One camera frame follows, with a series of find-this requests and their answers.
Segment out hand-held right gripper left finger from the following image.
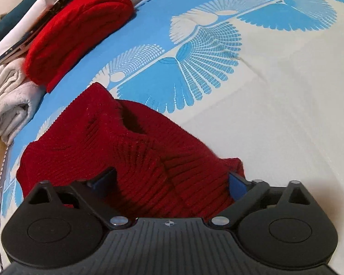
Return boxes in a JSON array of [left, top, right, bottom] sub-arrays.
[[26, 166, 132, 230]]

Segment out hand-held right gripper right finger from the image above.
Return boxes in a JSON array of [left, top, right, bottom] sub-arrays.
[[209, 172, 310, 230]]

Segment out dark red knit sweater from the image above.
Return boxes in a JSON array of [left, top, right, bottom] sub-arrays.
[[16, 82, 245, 226]]

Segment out folded white and pink clothes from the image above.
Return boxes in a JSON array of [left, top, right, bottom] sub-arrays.
[[0, 0, 78, 71]]

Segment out blue white printed bed sheet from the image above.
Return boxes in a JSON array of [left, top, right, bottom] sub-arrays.
[[0, 0, 344, 275]]

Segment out cream quilted folded blanket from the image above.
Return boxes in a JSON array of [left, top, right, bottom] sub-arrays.
[[0, 57, 47, 147]]

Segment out bright red folded sweater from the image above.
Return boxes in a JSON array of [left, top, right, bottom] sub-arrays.
[[24, 0, 134, 94]]

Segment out teal shark plush toy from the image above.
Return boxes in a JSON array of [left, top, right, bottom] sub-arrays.
[[0, 0, 99, 36]]

